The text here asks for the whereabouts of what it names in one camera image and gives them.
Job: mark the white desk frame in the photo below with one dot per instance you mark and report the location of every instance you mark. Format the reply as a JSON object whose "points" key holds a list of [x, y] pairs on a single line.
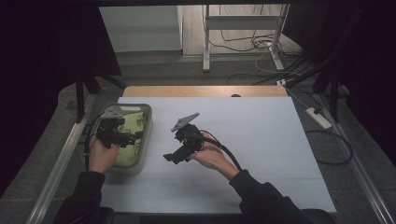
{"points": [[243, 22]]}

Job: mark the beige storage basket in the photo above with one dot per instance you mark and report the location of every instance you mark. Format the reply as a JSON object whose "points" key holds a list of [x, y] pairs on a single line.
{"points": [[143, 155]]}

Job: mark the white power strip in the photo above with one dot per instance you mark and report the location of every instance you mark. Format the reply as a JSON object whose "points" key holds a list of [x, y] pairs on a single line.
{"points": [[318, 118]]}

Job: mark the light grey table mat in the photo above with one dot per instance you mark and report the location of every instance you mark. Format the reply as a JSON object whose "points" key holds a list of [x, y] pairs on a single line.
{"points": [[264, 140]]}

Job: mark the person's left hand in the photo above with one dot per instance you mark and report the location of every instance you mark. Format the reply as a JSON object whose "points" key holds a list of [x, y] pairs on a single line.
{"points": [[101, 157]]}

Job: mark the person's right hand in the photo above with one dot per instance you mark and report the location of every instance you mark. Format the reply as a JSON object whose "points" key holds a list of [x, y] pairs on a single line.
{"points": [[214, 157]]}

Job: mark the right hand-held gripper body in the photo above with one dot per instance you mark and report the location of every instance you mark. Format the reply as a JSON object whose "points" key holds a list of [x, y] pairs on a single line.
{"points": [[188, 135]]}

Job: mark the green koala print pants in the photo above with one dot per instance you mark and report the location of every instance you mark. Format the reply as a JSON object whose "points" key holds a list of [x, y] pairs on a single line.
{"points": [[134, 137]]}

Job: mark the white plug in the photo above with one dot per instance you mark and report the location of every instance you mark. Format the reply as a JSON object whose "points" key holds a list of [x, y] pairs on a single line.
{"points": [[281, 82]]}

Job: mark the black metal stand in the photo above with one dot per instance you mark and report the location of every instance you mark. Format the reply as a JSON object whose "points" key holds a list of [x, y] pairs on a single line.
{"points": [[333, 93], [80, 96]]}

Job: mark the aluminium rail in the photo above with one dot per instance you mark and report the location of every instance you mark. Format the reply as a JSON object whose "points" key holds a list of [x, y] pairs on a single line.
{"points": [[59, 165], [361, 174]]}

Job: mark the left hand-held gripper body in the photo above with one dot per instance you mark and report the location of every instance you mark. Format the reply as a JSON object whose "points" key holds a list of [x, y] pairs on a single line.
{"points": [[109, 129]]}

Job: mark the white cabinet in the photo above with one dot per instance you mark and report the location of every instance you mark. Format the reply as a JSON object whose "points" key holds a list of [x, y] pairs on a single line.
{"points": [[140, 28]]}

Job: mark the wooden table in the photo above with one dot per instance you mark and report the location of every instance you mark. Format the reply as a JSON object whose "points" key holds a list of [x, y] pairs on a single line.
{"points": [[186, 91]]}

